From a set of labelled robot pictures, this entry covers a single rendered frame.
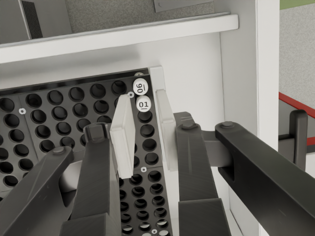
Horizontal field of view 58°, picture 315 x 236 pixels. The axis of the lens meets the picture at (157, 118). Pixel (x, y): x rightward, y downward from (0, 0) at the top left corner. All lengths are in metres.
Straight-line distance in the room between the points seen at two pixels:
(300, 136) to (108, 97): 0.17
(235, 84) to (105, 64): 0.13
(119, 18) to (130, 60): 0.84
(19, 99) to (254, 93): 0.19
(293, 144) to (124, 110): 0.17
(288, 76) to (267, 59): 1.10
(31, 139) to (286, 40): 1.15
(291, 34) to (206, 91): 1.00
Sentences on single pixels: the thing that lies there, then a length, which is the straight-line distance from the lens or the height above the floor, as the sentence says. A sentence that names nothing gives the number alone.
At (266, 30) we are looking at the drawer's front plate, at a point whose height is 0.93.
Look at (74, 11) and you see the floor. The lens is 1.16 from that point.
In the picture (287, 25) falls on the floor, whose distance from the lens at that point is 1.29.
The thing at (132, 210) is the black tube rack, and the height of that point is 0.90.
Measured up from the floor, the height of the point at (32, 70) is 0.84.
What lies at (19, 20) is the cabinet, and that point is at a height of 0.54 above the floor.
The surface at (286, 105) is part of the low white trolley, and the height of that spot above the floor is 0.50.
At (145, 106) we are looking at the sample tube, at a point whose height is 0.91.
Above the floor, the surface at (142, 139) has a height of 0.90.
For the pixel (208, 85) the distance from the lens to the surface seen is 0.32.
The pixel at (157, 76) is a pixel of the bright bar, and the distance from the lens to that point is 0.30.
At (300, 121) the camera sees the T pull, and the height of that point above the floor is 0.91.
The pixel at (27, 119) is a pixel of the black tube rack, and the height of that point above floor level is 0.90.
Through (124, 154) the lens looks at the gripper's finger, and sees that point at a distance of 0.15.
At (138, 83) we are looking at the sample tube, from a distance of 0.23.
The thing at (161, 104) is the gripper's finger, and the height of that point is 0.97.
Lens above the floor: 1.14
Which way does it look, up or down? 70 degrees down
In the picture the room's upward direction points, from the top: 166 degrees clockwise
